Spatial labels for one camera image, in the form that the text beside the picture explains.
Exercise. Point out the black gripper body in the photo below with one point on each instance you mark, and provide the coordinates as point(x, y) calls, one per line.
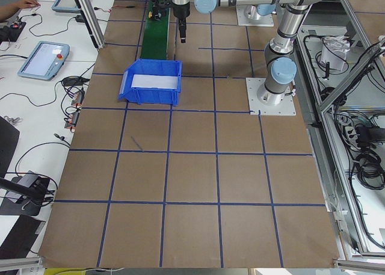
point(155, 2)
point(180, 11)

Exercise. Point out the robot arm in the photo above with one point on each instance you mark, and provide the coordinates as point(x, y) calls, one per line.
point(281, 69)
point(157, 0)

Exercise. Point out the person's hand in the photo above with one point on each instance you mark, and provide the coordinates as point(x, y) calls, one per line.
point(24, 4)

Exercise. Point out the green conveyor belt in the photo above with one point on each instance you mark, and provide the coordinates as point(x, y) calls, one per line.
point(155, 37)

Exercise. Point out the blue bin with foam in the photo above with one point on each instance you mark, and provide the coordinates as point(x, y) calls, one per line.
point(151, 95)

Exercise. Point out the white foam pad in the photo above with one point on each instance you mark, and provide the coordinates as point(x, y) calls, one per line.
point(155, 81)

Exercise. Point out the far teach pendant tablet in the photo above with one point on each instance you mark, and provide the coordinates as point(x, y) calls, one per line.
point(65, 6)

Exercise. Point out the teach pendant tablet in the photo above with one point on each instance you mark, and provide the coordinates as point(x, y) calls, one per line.
point(44, 61)
point(65, 6)

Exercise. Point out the near teach pendant tablet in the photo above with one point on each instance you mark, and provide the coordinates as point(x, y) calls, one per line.
point(44, 61)

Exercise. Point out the aluminium frame post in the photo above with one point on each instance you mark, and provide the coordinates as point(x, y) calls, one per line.
point(91, 23)

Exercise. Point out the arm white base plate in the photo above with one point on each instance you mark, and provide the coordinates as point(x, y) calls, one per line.
point(255, 15)
point(262, 102)

